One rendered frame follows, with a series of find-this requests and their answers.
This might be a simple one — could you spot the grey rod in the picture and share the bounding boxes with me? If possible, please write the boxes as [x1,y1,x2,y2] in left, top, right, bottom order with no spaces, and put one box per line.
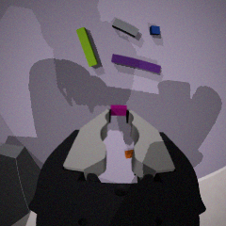
[112,18,139,37]

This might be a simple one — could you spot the magenta rod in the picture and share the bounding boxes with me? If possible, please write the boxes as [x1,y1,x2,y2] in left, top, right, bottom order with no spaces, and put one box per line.
[110,105,127,116]

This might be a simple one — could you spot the orange rod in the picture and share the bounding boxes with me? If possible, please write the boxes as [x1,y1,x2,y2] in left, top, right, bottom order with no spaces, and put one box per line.
[125,150,133,158]

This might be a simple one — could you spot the small blue cube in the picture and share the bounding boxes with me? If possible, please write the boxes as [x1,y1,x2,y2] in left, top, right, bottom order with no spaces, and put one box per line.
[150,25,160,35]

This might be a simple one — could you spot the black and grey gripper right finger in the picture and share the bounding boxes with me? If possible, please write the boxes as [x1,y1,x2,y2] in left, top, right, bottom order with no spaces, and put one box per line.
[126,109,206,215]

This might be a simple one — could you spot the purple rod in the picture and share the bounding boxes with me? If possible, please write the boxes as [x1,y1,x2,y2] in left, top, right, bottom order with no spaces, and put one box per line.
[111,54,161,73]

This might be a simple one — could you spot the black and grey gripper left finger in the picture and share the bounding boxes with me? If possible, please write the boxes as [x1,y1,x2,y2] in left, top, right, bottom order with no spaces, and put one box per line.
[28,108,111,214]

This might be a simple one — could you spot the lime green rod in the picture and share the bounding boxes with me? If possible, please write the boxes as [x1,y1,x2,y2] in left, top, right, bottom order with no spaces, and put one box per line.
[76,27,98,67]

